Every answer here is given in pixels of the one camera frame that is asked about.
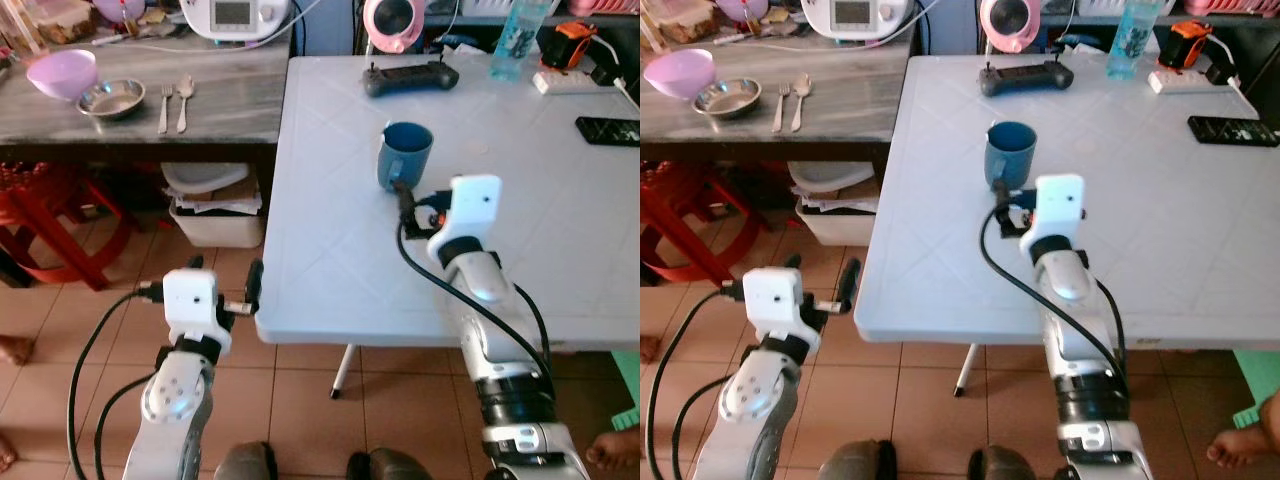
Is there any blue ceramic mug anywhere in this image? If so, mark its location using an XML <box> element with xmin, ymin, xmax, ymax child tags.
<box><xmin>984</xmin><ymin>121</ymin><xmax>1039</xmax><ymax>191</ymax></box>
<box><xmin>376</xmin><ymin>121</ymin><xmax>436</xmax><ymax>193</ymax></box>

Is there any white plastic bin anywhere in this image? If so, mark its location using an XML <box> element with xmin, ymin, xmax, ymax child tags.
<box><xmin>168</xmin><ymin>196</ymin><xmax>267</xmax><ymax>250</ymax></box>
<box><xmin>795</xmin><ymin>196</ymin><xmax>877</xmax><ymax>249</ymax></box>

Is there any white plastic folding table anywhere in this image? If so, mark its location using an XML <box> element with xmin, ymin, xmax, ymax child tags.
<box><xmin>254</xmin><ymin>54</ymin><xmax>641</xmax><ymax>352</ymax></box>
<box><xmin>852</xmin><ymin>52</ymin><xmax>1280</xmax><ymax>352</ymax></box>

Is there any white round lid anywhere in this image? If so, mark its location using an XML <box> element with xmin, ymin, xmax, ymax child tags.
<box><xmin>788</xmin><ymin>161</ymin><xmax>875</xmax><ymax>196</ymax></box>
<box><xmin>161</xmin><ymin>162</ymin><xmax>251</xmax><ymax>197</ymax></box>

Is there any black handheld controller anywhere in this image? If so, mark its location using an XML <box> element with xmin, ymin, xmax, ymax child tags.
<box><xmin>979</xmin><ymin>59</ymin><xmax>1076</xmax><ymax>98</ymax></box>
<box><xmin>362</xmin><ymin>60</ymin><xmax>461</xmax><ymax>99</ymax></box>

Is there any red plastic stool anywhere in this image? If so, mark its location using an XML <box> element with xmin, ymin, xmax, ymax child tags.
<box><xmin>0</xmin><ymin>163</ymin><xmax>137</xmax><ymax>292</ymax></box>
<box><xmin>640</xmin><ymin>160</ymin><xmax>747</xmax><ymax>287</ymax></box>

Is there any white metal table leg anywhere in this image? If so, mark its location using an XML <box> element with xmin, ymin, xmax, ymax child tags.
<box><xmin>952</xmin><ymin>344</ymin><xmax>982</xmax><ymax>399</ymax></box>
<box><xmin>329</xmin><ymin>344</ymin><xmax>359</xmax><ymax>400</ymax></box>

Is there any grey left robot foot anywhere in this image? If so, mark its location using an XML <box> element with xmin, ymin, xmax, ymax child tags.
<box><xmin>214</xmin><ymin>441</ymin><xmax>280</xmax><ymax>480</ymax></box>
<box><xmin>819</xmin><ymin>439</ymin><xmax>897</xmax><ymax>480</ymax></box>

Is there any grey robot foot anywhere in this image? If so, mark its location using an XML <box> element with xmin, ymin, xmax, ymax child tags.
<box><xmin>214</xmin><ymin>441</ymin><xmax>280</xmax><ymax>480</ymax></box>
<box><xmin>819</xmin><ymin>439</ymin><xmax>897</xmax><ymax>480</ymax></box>
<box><xmin>964</xmin><ymin>446</ymin><xmax>1052</xmax><ymax>480</ymax></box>
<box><xmin>346</xmin><ymin>447</ymin><xmax>437</xmax><ymax>480</ymax></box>

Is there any grey wooden side table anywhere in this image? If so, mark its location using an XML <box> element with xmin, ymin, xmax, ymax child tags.
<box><xmin>640</xmin><ymin>34</ymin><xmax>917</xmax><ymax>167</ymax></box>
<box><xmin>0</xmin><ymin>34</ymin><xmax>294</xmax><ymax>167</ymax></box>

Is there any pink round appliance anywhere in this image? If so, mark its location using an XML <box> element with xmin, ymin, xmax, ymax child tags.
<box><xmin>977</xmin><ymin>0</ymin><xmax>1042</xmax><ymax>55</ymax></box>
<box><xmin>361</xmin><ymin>0</ymin><xmax>427</xmax><ymax>55</ymax></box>

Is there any steel spoon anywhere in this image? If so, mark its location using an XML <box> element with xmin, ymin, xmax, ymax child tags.
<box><xmin>789</xmin><ymin>73</ymin><xmax>814</xmax><ymax>134</ymax></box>
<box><xmin>175</xmin><ymin>74</ymin><xmax>197</xmax><ymax>135</ymax></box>

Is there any stainless steel bowl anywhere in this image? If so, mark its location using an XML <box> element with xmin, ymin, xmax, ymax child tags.
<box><xmin>693</xmin><ymin>78</ymin><xmax>763</xmax><ymax>121</ymax></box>
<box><xmin>77</xmin><ymin>79</ymin><xmax>147</xmax><ymax>122</ymax></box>

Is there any white power strip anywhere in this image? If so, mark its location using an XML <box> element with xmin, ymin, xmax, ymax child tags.
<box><xmin>533</xmin><ymin>68</ymin><xmax>603</xmax><ymax>97</ymax></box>
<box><xmin>1148</xmin><ymin>66</ymin><xmax>1217</xmax><ymax>97</ymax></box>

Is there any clear blue water bottle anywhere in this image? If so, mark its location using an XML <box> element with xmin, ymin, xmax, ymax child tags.
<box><xmin>1105</xmin><ymin>0</ymin><xmax>1162</xmax><ymax>82</ymax></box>
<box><xmin>489</xmin><ymin>0</ymin><xmax>554</xmax><ymax>84</ymax></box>

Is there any green mat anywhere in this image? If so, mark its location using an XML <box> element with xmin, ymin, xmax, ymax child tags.
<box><xmin>611</xmin><ymin>349</ymin><xmax>641</xmax><ymax>432</ymax></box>
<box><xmin>1231</xmin><ymin>349</ymin><xmax>1280</xmax><ymax>432</ymax></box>

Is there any orange and black device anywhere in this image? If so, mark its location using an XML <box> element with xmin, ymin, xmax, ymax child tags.
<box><xmin>1157</xmin><ymin>19</ymin><xmax>1217</xmax><ymax>70</ymax></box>
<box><xmin>537</xmin><ymin>20</ymin><xmax>601</xmax><ymax>72</ymax></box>

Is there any purple plastic bowl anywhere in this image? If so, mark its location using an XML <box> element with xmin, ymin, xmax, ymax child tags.
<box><xmin>642</xmin><ymin>47</ymin><xmax>718</xmax><ymax>102</ymax></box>
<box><xmin>26</xmin><ymin>48</ymin><xmax>99</xmax><ymax>102</ymax></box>

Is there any grey right robot foot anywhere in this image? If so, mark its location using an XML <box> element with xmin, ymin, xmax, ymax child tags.
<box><xmin>964</xmin><ymin>446</ymin><xmax>1052</xmax><ymax>480</ymax></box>
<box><xmin>346</xmin><ymin>447</ymin><xmax>437</xmax><ymax>480</ymax></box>

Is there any white appliance with display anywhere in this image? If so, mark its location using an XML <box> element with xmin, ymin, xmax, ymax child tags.
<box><xmin>800</xmin><ymin>0</ymin><xmax>912</xmax><ymax>42</ymax></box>
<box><xmin>180</xmin><ymin>0</ymin><xmax>294</xmax><ymax>44</ymax></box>

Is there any flat black remote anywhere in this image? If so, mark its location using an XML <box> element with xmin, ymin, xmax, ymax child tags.
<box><xmin>1187</xmin><ymin>115</ymin><xmax>1280</xmax><ymax>149</ymax></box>

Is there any pink plastic basket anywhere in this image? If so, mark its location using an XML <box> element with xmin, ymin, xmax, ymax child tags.
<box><xmin>1184</xmin><ymin>0</ymin><xmax>1280</xmax><ymax>17</ymax></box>
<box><xmin>567</xmin><ymin>0</ymin><xmax>641</xmax><ymax>17</ymax></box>

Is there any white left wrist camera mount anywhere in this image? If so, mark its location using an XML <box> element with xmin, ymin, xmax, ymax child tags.
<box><xmin>160</xmin><ymin>267</ymin><xmax>234</xmax><ymax>343</ymax></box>
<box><xmin>741</xmin><ymin>266</ymin><xmax>817</xmax><ymax>343</ymax></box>

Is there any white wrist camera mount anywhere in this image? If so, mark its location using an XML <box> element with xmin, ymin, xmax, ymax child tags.
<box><xmin>741</xmin><ymin>266</ymin><xmax>817</xmax><ymax>343</ymax></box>
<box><xmin>1020</xmin><ymin>173</ymin><xmax>1087</xmax><ymax>265</ymax></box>
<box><xmin>160</xmin><ymin>267</ymin><xmax>234</xmax><ymax>343</ymax></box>
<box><xmin>427</xmin><ymin>174</ymin><xmax>503</xmax><ymax>265</ymax></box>

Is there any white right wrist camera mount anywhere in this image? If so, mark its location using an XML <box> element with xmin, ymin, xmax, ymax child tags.
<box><xmin>1020</xmin><ymin>173</ymin><xmax>1087</xmax><ymax>265</ymax></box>
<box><xmin>427</xmin><ymin>174</ymin><xmax>503</xmax><ymax>265</ymax></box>

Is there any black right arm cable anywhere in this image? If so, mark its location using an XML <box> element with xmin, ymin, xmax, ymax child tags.
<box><xmin>396</xmin><ymin>220</ymin><xmax>554</xmax><ymax>379</ymax></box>
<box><xmin>979</xmin><ymin>205</ymin><xmax>1130</xmax><ymax>389</ymax></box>

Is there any long black left arm cable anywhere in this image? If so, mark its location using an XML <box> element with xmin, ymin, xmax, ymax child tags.
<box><xmin>646</xmin><ymin>284</ymin><xmax>747</xmax><ymax>480</ymax></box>
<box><xmin>66</xmin><ymin>284</ymin><xmax>166</xmax><ymax>480</ymax></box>

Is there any short black left arm cable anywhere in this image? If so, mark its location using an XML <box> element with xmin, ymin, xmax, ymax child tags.
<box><xmin>671</xmin><ymin>374</ymin><xmax>743</xmax><ymax>480</ymax></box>
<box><xmin>93</xmin><ymin>374</ymin><xmax>157</xmax><ymax>480</ymax></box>

